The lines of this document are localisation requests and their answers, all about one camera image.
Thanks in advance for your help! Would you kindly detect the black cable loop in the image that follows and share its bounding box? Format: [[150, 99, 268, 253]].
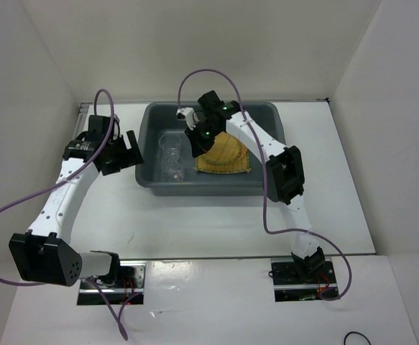
[[344, 331, 373, 345]]

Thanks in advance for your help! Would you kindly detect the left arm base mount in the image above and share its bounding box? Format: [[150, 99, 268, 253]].
[[77, 260, 147, 306]]

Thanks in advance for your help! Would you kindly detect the aluminium table edge rail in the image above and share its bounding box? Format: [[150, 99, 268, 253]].
[[72, 103, 91, 139]]

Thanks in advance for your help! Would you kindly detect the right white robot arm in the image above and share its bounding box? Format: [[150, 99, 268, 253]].
[[176, 91, 325, 282]]

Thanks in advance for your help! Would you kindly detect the round green-rimmed bamboo tray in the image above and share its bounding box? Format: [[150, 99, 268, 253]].
[[202, 132, 247, 165]]

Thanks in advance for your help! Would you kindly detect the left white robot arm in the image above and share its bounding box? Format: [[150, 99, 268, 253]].
[[9, 115, 144, 288]]

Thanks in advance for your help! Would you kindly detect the purple cable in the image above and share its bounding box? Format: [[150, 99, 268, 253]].
[[177, 68, 354, 301], [0, 88, 142, 341]]

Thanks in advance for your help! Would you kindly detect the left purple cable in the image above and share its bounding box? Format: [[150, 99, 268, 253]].
[[0, 88, 142, 341]]

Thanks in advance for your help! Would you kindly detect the square bamboo mat tray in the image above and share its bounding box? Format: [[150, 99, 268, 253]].
[[194, 149, 251, 175]]

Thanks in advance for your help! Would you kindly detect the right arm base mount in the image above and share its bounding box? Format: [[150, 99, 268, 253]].
[[268, 258, 339, 302]]

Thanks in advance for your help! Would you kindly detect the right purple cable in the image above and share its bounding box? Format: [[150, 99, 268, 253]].
[[177, 68, 354, 301]]

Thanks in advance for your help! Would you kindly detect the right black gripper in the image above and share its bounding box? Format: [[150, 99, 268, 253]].
[[185, 120, 222, 158]]

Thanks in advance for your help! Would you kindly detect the clear glass bowl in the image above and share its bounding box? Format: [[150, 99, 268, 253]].
[[161, 157, 185, 182]]

